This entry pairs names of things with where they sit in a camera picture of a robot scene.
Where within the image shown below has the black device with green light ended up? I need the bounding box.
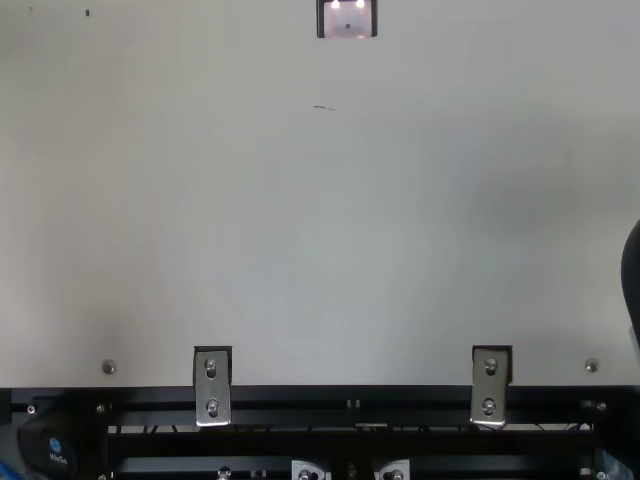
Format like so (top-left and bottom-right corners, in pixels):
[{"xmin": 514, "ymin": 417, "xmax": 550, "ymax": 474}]
[{"xmin": 15, "ymin": 413, "xmax": 77, "ymax": 474}]

